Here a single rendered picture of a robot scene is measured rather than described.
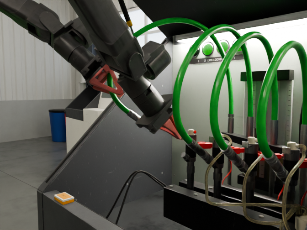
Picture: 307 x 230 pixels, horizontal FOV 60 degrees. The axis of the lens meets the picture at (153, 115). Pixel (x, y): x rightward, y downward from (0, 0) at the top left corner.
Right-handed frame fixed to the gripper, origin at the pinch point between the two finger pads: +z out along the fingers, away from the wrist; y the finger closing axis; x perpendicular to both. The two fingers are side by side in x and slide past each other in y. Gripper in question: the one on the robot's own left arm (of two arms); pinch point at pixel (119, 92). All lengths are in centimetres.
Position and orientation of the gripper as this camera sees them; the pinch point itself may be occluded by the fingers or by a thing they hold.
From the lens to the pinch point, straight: 67.8
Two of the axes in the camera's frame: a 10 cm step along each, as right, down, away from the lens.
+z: 7.5, 6.6, -0.3
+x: -6.6, 7.4, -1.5
